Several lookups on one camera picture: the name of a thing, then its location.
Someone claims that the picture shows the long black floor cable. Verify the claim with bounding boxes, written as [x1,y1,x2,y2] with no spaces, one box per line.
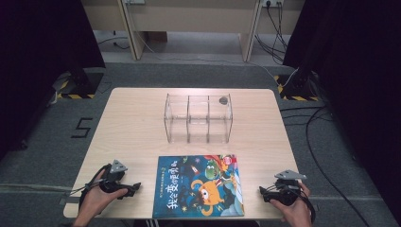
[305,106,373,227]

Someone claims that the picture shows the clear acrylic divided organizer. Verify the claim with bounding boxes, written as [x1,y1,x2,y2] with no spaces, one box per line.
[163,93,234,145]

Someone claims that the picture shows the black stand base hazard tape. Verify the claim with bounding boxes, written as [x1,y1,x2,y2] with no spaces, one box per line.
[273,67,320,102]
[51,68,105,100]

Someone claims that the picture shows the grey floor tape patch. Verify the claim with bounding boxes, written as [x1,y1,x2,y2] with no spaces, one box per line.
[59,195,81,206]

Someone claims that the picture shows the bundle of black power cables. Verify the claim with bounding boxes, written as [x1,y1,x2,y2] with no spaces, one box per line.
[253,1,289,65]

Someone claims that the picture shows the person's right hand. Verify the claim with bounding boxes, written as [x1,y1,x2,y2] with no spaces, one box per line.
[270,182,314,227]

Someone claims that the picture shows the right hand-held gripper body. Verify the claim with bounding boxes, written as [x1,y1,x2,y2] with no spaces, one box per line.
[268,169,307,207]

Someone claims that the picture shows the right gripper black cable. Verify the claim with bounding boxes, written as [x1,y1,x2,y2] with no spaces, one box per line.
[294,187,317,224]

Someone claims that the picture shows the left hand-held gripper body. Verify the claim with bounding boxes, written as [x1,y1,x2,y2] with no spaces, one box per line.
[99,159,129,194]

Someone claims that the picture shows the person's left hand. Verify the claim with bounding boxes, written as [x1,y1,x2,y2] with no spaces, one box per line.
[78,169,129,220]

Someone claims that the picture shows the short black floor cable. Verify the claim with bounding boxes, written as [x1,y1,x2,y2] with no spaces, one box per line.
[96,30,131,51]

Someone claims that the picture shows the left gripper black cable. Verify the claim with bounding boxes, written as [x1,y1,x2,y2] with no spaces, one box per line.
[68,164,112,209]

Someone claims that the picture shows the thin black floor cables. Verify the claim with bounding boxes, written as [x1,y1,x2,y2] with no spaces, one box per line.
[279,106,335,127]

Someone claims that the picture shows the blue children's picture book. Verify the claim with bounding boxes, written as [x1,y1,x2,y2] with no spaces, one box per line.
[152,153,246,219]

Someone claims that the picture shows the black curtain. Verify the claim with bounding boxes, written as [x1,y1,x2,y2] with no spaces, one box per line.
[0,0,107,160]
[283,0,401,223]

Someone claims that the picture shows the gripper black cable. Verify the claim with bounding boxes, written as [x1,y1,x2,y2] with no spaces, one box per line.
[68,164,112,209]
[294,187,317,224]

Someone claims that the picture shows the white wall power outlet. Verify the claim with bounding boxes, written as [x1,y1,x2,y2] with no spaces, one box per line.
[261,0,285,9]

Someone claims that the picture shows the beige wooden desk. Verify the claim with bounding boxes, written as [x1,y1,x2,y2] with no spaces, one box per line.
[80,0,306,62]

